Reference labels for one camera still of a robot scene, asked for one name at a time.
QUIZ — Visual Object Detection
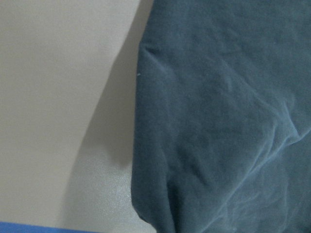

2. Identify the black printed t-shirt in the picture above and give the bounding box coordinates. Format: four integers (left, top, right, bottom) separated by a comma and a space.
131, 0, 311, 233

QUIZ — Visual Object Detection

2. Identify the brown paper table cover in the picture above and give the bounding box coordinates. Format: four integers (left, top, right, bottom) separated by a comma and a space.
0, 0, 154, 233

